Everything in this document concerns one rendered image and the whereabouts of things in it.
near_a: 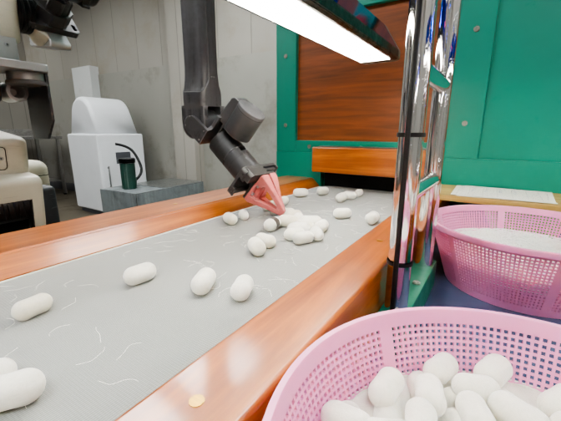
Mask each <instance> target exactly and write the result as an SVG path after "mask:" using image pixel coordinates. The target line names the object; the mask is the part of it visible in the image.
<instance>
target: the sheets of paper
mask: <svg viewBox="0 0 561 421"><path fill-rule="evenodd" d="M451 195H458V196H468V197H478V198H488V199H499V200H518V201H528V202H538V203H549V204H558V203H556V201H555V199H554V197H553V193H552V192H542V191H533V190H513V189H503V188H493V187H482V186H472V185H457V186H456V187H455V189H454V190H453V191H452V193H451Z"/></svg>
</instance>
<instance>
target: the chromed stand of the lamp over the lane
mask: <svg viewBox="0 0 561 421"><path fill-rule="evenodd" d="M437 2H438V0H409V9H408V19H407V39H406V49H405V59H404V69H403V81H402V100H401V110H400V121H399V131H398V133H397V137H398V141H397V161H396V172H395V182H394V192H393V202H392V223H391V233H390V243H389V253H388V257H387V284H386V294H385V302H384V303H383V305H382V307H381V308H380V310H379V311H378V312H384V311H389V310H394V309H400V308H408V307H424V305H425V303H426V301H427V298H428V296H429V294H430V292H431V290H432V287H433V285H434V281H435V274H436V267H437V261H434V260H433V251H434V244H435V236H436V229H437V215H438V207H439V201H440V193H441V185H442V172H443V164H444V157H445V149H446V142H447V128H448V120H449V114H450V106H451V99H452V85H453V78H454V70H455V63H456V56H457V41H458V34H459V27H460V19H461V12H462V0H441V8H440V17H439V24H438V33H437V49H436V57H435V65H433V64H432V52H433V44H434V35H435V27H436V18H437ZM429 89H431V90H432V98H431V106H430V114H429V123H428V132H427V147H426V155H425V164H424V172H423V175H422V176H421V168H422V152H423V144H424V137H426V133H425V127H426V118H427V102H428V94H429ZM420 197H421V204H420V213H419V222H418V229H417V245H416V254H415V260H413V259H412V253H413V244H414V236H415V227H416V218H417V202H418V199H419V198H420Z"/></svg>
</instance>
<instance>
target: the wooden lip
mask: <svg viewBox="0 0 561 421"><path fill-rule="evenodd" d="M425 155H426V149H425V148H423V152H422V168H421V176H422V175H423V172H424V164H425ZM396 161H397V148H394V147H363V146H332V145H320V146H315V147H312V171H313V172H323V173H334V174H346V175H367V176H378V177H390V178H395V172H396Z"/></svg>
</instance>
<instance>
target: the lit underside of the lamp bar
mask: <svg viewBox="0 0 561 421"><path fill-rule="evenodd" d="M229 1H231V2H233V3H235V4H237V5H240V6H241V7H243V8H246V9H248V10H250V11H252V12H254V13H257V14H259V15H261V16H262V17H264V18H268V19H270V20H271V21H273V22H275V23H278V24H280V25H282V26H284V27H286V28H289V29H290V30H292V31H295V32H297V33H299V34H301V35H303V36H305V37H307V38H310V39H312V40H314V41H316V42H318V43H320V44H323V45H325V46H327V47H328V48H331V49H333V50H335V51H337V52H339V53H342V54H344V55H346V56H347V57H349V58H353V59H355V60H356V61H358V62H360V63H365V62H372V61H380V60H388V59H389V58H388V57H386V56H385V55H383V54H382V53H379V52H378V51H376V50H375V49H374V48H372V47H370V46H369V45H367V44H365V43H363V42H362V41H361V40H359V39H358V38H355V37H354V36H352V35H351V34H349V33H348V32H346V31H345V30H343V29H341V28H339V27H338V26H336V25H335V24H334V23H332V22H330V21H328V20H327V19H325V18H323V17H322V16H321V15H319V14H317V13H315V12H314V11H312V10H310V9H309V8H308V7H306V6H304V5H303V4H301V3H299V2H297V1H296V0H229Z"/></svg>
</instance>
